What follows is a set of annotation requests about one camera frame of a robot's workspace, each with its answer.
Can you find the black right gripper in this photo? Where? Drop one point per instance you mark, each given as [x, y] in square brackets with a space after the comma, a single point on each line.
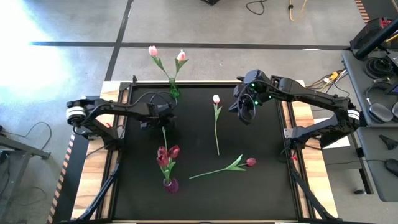
[253, 93]

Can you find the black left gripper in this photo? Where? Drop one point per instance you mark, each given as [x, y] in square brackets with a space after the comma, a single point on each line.
[158, 112]

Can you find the dark red artificial tulip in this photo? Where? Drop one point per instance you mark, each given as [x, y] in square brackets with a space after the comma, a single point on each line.
[162, 160]
[161, 151]
[174, 151]
[251, 162]

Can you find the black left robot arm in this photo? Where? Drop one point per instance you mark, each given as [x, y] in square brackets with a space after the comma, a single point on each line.
[124, 109]

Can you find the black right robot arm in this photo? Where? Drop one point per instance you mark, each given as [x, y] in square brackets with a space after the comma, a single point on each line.
[311, 96]

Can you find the green glass vase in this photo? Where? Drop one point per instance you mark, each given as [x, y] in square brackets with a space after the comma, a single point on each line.
[174, 91]

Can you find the purple glass vase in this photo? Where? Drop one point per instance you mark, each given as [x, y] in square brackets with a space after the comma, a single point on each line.
[171, 186]

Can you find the white paper sheet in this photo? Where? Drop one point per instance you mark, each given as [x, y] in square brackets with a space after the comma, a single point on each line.
[342, 143]

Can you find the grey desk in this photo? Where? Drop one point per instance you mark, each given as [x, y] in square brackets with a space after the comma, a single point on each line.
[373, 180]
[357, 93]

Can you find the black headphones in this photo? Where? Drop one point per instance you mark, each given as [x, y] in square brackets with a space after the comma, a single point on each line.
[381, 112]

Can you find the black equipment case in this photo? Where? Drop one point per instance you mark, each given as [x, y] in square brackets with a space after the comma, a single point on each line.
[363, 34]

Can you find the black desk foot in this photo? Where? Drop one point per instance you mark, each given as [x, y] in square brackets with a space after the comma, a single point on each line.
[360, 191]

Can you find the black wedge-shaped object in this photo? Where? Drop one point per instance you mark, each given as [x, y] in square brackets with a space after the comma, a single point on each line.
[387, 140]

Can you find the black pole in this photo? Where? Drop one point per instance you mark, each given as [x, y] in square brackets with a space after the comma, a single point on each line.
[376, 39]

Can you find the black computer mouse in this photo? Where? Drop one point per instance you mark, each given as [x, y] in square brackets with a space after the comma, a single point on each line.
[392, 166]

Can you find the black aluminium table frame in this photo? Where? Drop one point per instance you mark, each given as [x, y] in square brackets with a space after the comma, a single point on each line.
[307, 193]

